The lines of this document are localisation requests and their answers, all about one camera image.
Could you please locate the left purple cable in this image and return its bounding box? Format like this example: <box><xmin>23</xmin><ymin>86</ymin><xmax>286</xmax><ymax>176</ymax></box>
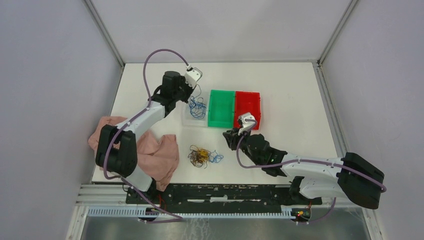
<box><xmin>102</xmin><ymin>48</ymin><xmax>191</xmax><ymax>223</ymax></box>

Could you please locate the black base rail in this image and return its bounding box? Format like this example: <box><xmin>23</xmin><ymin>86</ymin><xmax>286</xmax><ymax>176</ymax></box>
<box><xmin>144</xmin><ymin>183</ymin><xmax>323</xmax><ymax>214</ymax></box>

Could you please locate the red plastic bin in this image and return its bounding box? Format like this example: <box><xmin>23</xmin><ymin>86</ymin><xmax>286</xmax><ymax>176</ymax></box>
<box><xmin>233</xmin><ymin>91</ymin><xmax>261</xmax><ymax>130</ymax></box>

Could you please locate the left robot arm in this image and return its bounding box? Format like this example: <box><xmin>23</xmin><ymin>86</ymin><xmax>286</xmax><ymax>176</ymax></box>
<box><xmin>95</xmin><ymin>67</ymin><xmax>203</xmax><ymax>204</ymax></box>

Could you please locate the clear plastic bin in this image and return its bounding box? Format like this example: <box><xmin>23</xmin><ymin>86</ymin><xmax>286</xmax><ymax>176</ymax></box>
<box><xmin>182</xmin><ymin>89</ymin><xmax>210</xmax><ymax>127</ymax></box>

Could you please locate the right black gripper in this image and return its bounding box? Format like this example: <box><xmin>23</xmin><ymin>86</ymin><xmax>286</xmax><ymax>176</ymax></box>
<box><xmin>222</xmin><ymin>125</ymin><xmax>261</xmax><ymax>165</ymax></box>

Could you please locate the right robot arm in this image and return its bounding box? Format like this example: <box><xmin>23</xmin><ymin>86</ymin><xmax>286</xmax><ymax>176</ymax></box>
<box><xmin>222</xmin><ymin>128</ymin><xmax>387</xmax><ymax>210</ymax></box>

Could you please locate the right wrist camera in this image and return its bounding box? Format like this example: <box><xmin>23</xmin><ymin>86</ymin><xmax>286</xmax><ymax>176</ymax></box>
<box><xmin>237</xmin><ymin>112</ymin><xmax>258</xmax><ymax>135</ymax></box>

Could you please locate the green plastic bin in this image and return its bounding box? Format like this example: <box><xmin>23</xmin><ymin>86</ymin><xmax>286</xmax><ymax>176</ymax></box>
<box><xmin>207</xmin><ymin>89</ymin><xmax>236</xmax><ymax>129</ymax></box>

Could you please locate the white cable duct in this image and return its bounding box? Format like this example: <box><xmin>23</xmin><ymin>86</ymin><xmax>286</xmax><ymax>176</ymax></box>
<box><xmin>87</xmin><ymin>206</ymin><xmax>295</xmax><ymax>220</ymax></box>

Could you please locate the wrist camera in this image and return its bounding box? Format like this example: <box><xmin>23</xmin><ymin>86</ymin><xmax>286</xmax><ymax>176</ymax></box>
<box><xmin>237</xmin><ymin>112</ymin><xmax>258</xmax><ymax>135</ymax></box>
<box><xmin>184</xmin><ymin>64</ymin><xmax>203</xmax><ymax>89</ymax></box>

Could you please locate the blue cable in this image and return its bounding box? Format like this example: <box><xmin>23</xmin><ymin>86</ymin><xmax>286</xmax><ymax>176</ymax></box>
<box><xmin>188</xmin><ymin>97</ymin><xmax>208</xmax><ymax>120</ymax></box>
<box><xmin>188</xmin><ymin>84</ymin><xmax>204</xmax><ymax>109</ymax></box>

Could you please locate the pink cloth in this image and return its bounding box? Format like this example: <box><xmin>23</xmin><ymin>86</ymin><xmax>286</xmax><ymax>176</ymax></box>
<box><xmin>87</xmin><ymin>116</ymin><xmax>180</xmax><ymax>192</ymax></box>

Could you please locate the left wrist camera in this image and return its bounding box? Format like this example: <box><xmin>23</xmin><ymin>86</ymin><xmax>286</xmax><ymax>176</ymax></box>
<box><xmin>184</xmin><ymin>64</ymin><xmax>203</xmax><ymax>89</ymax></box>

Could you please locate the cable bundle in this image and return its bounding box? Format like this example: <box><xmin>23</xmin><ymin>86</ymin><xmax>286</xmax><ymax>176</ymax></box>
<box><xmin>187</xmin><ymin>144</ymin><xmax>224</xmax><ymax>169</ymax></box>

